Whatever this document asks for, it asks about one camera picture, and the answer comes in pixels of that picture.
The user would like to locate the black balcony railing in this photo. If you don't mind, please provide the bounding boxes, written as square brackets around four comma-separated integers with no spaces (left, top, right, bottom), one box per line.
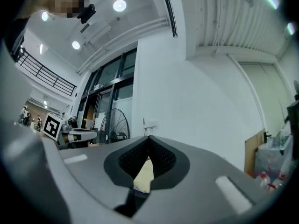
[15,47,78,98]

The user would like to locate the wooden board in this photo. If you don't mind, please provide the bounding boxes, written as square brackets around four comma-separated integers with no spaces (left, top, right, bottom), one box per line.
[244,129,267,175]

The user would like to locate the white wall box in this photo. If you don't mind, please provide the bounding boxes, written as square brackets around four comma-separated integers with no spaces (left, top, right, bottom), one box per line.
[142,118,157,135]

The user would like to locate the person's dark torso clothing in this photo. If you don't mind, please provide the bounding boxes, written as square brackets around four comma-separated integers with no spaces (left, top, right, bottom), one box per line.
[4,15,31,63]

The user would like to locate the white door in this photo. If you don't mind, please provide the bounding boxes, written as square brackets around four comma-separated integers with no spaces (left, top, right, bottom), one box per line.
[237,62,292,135]

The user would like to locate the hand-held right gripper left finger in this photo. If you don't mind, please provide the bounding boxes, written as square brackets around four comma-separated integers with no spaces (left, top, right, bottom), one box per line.
[42,135,150,224]

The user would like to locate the black framed glass doors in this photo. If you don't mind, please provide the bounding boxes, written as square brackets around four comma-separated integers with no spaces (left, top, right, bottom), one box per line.
[77,47,138,132]

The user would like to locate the clear bag of bottles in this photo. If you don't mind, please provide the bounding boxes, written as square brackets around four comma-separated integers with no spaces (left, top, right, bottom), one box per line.
[253,128,294,192]

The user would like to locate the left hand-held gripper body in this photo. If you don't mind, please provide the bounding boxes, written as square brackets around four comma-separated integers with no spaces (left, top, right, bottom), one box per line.
[43,112,99,149]

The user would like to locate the ceiling air vent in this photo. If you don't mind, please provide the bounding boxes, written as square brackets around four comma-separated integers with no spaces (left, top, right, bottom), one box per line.
[80,20,113,44]

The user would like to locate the black floor fan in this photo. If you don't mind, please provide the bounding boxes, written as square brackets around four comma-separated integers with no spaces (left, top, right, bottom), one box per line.
[99,108,131,146]

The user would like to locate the black head-worn camera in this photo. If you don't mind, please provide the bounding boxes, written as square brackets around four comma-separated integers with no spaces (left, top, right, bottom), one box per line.
[76,3,97,24]

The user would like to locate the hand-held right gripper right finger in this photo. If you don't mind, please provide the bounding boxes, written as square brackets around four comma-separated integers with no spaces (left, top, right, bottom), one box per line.
[129,135,266,224]

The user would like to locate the white ceiling pipes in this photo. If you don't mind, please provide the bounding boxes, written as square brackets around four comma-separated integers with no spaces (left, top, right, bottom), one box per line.
[76,17,171,75]

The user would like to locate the black ceiling track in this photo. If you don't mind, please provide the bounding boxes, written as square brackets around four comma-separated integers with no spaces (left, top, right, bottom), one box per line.
[160,0,178,38]

